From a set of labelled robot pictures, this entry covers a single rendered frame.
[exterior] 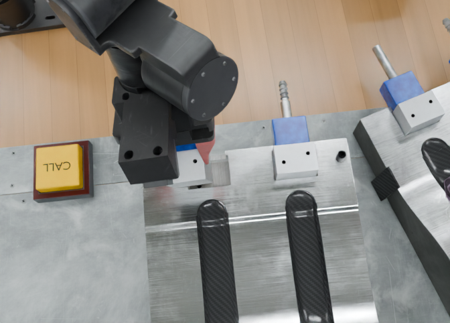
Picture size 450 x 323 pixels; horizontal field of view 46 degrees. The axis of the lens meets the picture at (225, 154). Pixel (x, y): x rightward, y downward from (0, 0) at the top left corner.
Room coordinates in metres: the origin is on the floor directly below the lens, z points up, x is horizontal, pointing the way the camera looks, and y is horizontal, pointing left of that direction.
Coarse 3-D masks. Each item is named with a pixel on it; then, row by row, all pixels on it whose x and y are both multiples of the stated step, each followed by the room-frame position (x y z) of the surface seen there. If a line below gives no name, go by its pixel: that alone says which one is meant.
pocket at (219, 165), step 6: (210, 156) 0.21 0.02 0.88; (216, 156) 0.21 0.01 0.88; (222, 156) 0.20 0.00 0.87; (216, 162) 0.20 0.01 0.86; (222, 162) 0.20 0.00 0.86; (216, 168) 0.19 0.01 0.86; (222, 168) 0.19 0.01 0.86; (228, 168) 0.19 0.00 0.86; (216, 174) 0.19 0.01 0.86; (222, 174) 0.18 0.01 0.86; (228, 174) 0.18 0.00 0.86; (216, 180) 0.18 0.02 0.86; (222, 180) 0.18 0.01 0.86; (228, 180) 0.18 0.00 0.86; (192, 186) 0.17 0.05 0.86; (198, 186) 0.18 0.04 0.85; (204, 186) 0.17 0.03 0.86; (210, 186) 0.17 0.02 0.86; (216, 186) 0.17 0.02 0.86
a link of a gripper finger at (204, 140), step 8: (184, 136) 0.18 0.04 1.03; (192, 136) 0.18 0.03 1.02; (200, 136) 0.18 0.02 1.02; (208, 136) 0.18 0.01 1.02; (176, 144) 0.18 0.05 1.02; (184, 144) 0.18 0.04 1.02; (200, 144) 0.18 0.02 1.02; (208, 144) 0.18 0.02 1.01; (200, 152) 0.18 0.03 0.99; (208, 152) 0.18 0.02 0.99; (208, 160) 0.18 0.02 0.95
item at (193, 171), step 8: (192, 144) 0.20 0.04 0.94; (184, 152) 0.19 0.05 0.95; (192, 152) 0.19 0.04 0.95; (184, 160) 0.18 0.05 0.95; (192, 160) 0.18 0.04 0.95; (200, 160) 0.18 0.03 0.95; (184, 168) 0.17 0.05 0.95; (192, 168) 0.17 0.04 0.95; (200, 168) 0.17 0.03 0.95; (208, 168) 0.18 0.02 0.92; (184, 176) 0.17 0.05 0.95; (192, 176) 0.16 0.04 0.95; (200, 176) 0.16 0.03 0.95; (208, 176) 0.17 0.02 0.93; (176, 184) 0.16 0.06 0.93; (184, 184) 0.16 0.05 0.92; (192, 184) 0.17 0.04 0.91; (200, 184) 0.17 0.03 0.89
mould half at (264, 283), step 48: (336, 144) 0.20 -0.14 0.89; (144, 192) 0.17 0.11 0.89; (192, 192) 0.16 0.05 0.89; (240, 192) 0.15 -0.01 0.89; (288, 192) 0.14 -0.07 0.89; (336, 192) 0.13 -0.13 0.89; (192, 240) 0.10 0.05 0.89; (240, 240) 0.09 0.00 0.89; (288, 240) 0.09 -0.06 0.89; (336, 240) 0.08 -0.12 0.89; (192, 288) 0.05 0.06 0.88; (240, 288) 0.04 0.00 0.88; (288, 288) 0.03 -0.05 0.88; (336, 288) 0.02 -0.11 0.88
